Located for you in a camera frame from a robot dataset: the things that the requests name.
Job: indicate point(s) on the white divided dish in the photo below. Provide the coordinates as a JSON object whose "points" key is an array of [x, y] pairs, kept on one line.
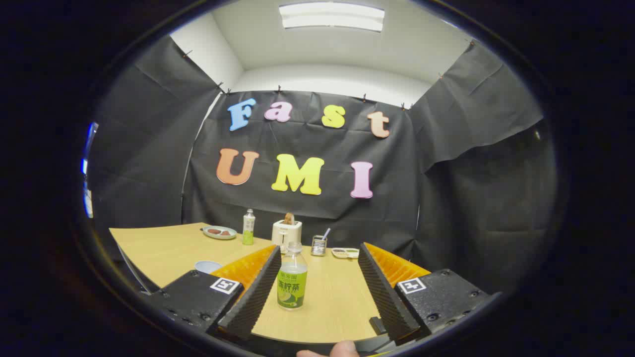
{"points": [[344, 253]]}

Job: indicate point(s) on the green label juice bottle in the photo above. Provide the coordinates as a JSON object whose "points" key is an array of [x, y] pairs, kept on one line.
{"points": [[291, 290]]}

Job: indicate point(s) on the wooden table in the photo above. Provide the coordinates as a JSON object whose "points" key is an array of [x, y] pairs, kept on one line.
{"points": [[330, 297]]}

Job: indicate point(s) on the ceiling light panel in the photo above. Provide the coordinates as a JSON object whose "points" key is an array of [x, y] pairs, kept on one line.
{"points": [[331, 17]]}

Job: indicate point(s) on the capped green label bottle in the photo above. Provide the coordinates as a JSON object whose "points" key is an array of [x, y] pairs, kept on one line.
{"points": [[248, 228]]}

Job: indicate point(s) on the pale green plate with meat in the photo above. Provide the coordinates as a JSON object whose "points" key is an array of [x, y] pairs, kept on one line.
{"points": [[219, 232]]}

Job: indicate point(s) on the computer monitor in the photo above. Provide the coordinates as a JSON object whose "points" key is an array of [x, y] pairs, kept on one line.
{"points": [[89, 148]]}

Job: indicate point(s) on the pale grey cup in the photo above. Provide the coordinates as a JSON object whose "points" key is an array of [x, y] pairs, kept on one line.
{"points": [[206, 267]]}

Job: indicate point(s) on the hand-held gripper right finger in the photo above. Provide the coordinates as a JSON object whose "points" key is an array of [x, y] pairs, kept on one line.
{"points": [[384, 292]]}

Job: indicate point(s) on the brown toast slice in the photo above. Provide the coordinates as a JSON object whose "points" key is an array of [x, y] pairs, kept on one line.
{"points": [[289, 218]]}

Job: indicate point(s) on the blue striped straw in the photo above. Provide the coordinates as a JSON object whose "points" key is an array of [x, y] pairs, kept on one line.
{"points": [[326, 234]]}

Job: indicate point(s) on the cream toaster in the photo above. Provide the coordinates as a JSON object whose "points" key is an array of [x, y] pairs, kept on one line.
{"points": [[286, 234]]}

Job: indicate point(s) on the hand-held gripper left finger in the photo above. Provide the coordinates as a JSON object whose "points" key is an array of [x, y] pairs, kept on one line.
{"points": [[250, 297]]}

